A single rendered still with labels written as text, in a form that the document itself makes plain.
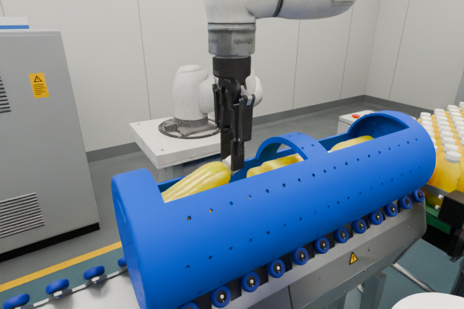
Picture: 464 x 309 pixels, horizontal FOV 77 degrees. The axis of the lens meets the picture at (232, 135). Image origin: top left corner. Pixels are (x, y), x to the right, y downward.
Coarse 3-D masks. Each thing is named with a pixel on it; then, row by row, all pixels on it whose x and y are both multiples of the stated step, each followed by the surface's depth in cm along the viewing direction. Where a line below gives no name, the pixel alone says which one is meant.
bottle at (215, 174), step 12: (204, 168) 61; (216, 168) 61; (228, 168) 63; (180, 180) 61; (192, 180) 59; (204, 180) 59; (216, 180) 60; (228, 180) 62; (168, 192) 58; (180, 192) 58; (192, 192) 58
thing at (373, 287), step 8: (384, 272) 109; (368, 280) 111; (376, 280) 107; (384, 280) 109; (368, 288) 111; (376, 288) 108; (368, 296) 112; (376, 296) 110; (360, 304) 116; (368, 304) 113; (376, 304) 113
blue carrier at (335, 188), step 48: (288, 144) 72; (384, 144) 78; (432, 144) 86; (144, 192) 51; (240, 192) 56; (288, 192) 61; (336, 192) 66; (384, 192) 76; (144, 240) 47; (192, 240) 50; (240, 240) 54; (288, 240) 61; (144, 288) 47; (192, 288) 52
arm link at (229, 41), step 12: (216, 24) 51; (228, 24) 51; (240, 24) 50; (252, 24) 51; (216, 36) 51; (228, 36) 50; (240, 36) 51; (252, 36) 52; (216, 48) 52; (228, 48) 51; (240, 48) 52; (252, 48) 53
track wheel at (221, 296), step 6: (216, 288) 62; (222, 288) 62; (228, 288) 63; (210, 294) 62; (216, 294) 61; (222, 294) 62; (228, 294) 62; (216, 300) 61; (222, 300) 61; (228, 300) 62; (216, 306) 61; (222, 306) 61
